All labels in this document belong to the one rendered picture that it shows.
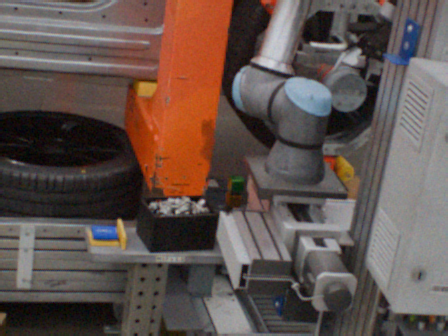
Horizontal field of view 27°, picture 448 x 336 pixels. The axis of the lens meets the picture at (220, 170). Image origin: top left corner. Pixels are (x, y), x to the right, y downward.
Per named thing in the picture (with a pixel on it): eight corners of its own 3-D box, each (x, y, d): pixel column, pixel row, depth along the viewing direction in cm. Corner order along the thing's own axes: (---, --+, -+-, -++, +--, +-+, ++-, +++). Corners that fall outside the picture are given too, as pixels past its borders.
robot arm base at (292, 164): (330, 186, 227) (338, 149, 223) (271, 182, 224) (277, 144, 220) (315, 163, 240) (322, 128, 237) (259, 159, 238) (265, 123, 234)
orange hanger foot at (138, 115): (166, 127, 344) (178, 36, 332) (195, 182, 297) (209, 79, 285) (122, 124, 340) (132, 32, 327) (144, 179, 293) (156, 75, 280)
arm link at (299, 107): (304, 147, 221) (314, 93, 216) (262, 130, 229) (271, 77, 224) (334, 140, 229) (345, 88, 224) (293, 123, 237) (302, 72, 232)
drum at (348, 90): (341, 95, 321) (349, 56, 316) (364, 115, 302) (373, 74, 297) (303, 92, 317) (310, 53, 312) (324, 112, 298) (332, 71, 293)
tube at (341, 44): (336, 42, 306) (342, 10, 303) (357, 58, 289) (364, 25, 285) (286, 38, 302) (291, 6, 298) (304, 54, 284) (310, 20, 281)
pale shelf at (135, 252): (224, 239, 284) (225, 230, 283) (237, 265, 269) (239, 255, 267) (84, 235, 272) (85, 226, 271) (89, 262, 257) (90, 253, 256)
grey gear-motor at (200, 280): (211, 246, 355) (223, 162, 343) (237, 302, 318) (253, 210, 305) (165, 245, 351) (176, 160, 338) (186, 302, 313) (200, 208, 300)
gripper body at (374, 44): (369, 60, 267) (392, 24, 263) (351, 46, 273) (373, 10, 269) (385, 66, 272) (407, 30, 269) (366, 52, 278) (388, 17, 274)
